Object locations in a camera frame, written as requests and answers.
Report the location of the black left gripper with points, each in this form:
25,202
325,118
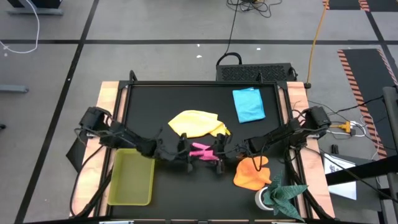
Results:
171,151

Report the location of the white plant pot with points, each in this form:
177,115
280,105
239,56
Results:
258,200

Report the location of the white printed sign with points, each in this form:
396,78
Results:
342,189

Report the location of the black flat panel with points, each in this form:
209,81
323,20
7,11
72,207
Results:
76,155

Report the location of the grey desk base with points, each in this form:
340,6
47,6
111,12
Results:
34,12

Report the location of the small striped-edge black floor mat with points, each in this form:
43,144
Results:
345,3

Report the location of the grey desk foot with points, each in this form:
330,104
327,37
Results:
12,89

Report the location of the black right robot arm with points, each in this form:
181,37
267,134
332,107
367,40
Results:
317,119

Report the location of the blue microfiber towel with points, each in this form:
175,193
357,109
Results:
248,104

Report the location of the translucent yellow plastic bin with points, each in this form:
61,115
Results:
132,177

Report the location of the black aluminium table frame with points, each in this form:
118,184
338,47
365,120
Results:
202,83

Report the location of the pink microfiber towel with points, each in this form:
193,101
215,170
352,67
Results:
203,152

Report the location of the small black clip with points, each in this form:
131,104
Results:
335,149

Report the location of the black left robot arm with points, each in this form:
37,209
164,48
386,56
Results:
93,118

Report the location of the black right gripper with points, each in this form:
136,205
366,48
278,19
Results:
237,149

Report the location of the large striped-edge black floor mat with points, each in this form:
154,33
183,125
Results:
367,77

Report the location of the green artificial plant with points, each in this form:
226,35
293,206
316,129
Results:
283,197

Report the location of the black computer case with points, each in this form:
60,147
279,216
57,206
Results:
255,72

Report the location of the black clamp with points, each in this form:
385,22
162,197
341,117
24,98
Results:
259,77
133,76

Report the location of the black beam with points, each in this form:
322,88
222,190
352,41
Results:
357,171

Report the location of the orange microfiber towel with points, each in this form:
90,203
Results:
248,177

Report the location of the yellow microfiber towel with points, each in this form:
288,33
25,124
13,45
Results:
196,123

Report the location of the yellow power plug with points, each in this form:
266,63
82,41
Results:
345,126

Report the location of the light wooden board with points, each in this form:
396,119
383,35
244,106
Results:
297,93
105,96

